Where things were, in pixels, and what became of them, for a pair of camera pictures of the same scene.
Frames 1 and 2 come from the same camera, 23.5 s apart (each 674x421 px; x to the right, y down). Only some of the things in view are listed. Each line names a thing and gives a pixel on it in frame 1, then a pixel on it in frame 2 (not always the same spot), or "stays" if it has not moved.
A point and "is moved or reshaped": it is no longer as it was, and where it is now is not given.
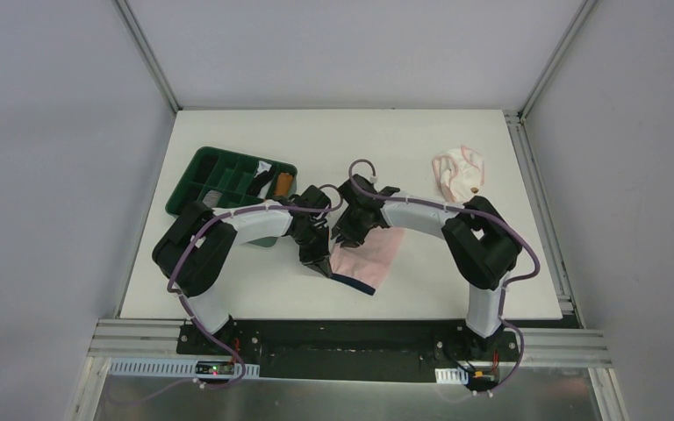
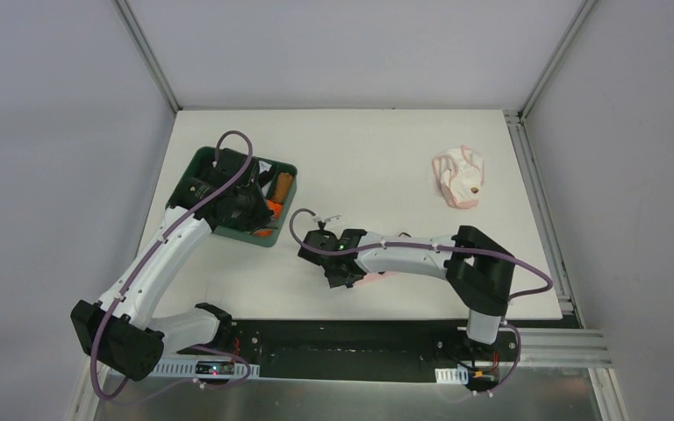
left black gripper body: [314, 252] to [250, 208]
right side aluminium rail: [560, 261] stays
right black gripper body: [350, 233] to [340, 276]
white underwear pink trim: [460, 173] stays
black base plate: [357, 347] stays
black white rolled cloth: [263, 178] stays
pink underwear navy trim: [367, 266] is moved or reshaped
